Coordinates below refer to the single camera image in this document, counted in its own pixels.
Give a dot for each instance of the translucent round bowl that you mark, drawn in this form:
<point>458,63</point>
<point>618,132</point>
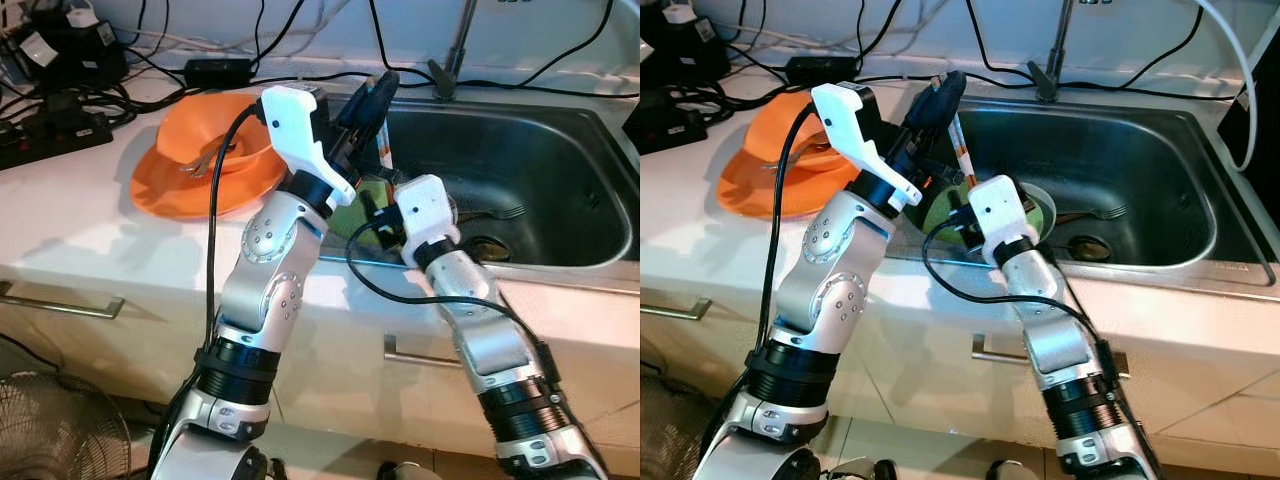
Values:
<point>1045,210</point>

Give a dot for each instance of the silver fork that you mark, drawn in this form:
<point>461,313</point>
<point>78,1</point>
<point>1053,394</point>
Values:
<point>1110,212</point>
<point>805,160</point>
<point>510,212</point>
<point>210,158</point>

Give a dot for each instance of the stainless steel sink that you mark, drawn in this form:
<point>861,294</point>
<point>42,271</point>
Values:
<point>560,150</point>
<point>1130,150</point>

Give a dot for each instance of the floor fan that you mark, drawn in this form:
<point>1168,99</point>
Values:
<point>50,430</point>
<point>670,430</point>

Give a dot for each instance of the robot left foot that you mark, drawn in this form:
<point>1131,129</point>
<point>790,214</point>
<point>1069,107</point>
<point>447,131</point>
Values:
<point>860,470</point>
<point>265,468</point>

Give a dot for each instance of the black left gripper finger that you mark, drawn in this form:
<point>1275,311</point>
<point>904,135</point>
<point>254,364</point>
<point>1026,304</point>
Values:
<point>940,100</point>
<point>365,142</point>
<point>375,100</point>
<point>930,145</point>

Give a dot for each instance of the black charger box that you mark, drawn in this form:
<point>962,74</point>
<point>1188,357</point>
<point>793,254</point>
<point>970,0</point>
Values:
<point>80,55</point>
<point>690,50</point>

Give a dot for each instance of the white plug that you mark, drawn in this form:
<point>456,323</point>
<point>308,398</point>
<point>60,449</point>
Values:
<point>80,17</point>
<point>680,12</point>

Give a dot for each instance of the orange plate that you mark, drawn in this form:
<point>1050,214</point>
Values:
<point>750,200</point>
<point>170,200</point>

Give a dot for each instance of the black power adapter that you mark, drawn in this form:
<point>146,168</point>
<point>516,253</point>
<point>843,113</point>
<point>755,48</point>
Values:
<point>820,70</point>
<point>215,72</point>

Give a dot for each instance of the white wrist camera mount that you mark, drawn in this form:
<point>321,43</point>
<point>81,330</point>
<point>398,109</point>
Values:
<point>295,125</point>
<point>850,120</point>
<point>425,210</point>
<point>1000,210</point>

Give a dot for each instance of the green plate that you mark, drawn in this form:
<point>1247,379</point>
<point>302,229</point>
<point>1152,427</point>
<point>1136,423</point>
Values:
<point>350,215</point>
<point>940,215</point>

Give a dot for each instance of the steel faucet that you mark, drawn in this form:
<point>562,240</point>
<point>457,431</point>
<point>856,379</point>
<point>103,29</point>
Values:
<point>447,75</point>
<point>1048,78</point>

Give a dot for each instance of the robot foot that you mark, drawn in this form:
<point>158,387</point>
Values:
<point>405,472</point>
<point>1010,472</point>
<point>265,468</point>
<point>860,470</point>

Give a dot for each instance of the sink drain strainer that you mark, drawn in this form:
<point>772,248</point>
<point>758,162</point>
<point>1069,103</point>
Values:
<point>1088,249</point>
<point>490,250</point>

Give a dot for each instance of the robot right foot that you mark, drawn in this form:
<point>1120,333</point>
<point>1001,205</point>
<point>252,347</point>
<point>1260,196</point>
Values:
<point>1010,472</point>
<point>405,472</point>

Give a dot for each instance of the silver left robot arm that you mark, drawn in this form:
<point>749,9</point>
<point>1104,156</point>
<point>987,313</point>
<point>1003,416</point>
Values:
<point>260,290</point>
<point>825,290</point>

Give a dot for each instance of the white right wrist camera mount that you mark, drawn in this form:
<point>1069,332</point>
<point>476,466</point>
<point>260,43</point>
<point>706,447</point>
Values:
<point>1000,210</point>
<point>425,210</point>

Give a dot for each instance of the orange bowl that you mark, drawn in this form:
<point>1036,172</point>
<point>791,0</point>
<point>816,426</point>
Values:
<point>190,125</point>
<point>775,125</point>

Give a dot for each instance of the white kitchen cabinet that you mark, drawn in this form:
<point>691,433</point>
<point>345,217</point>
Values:
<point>330,380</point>
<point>920,390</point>

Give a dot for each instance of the black power strip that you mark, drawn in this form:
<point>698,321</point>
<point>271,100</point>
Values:
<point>670,125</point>
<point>60,135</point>

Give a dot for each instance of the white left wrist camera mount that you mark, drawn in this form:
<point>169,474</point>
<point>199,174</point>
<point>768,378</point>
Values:
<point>850,120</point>
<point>295,125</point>

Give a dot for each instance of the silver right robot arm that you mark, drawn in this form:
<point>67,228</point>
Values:
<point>1060,340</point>
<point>490,340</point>

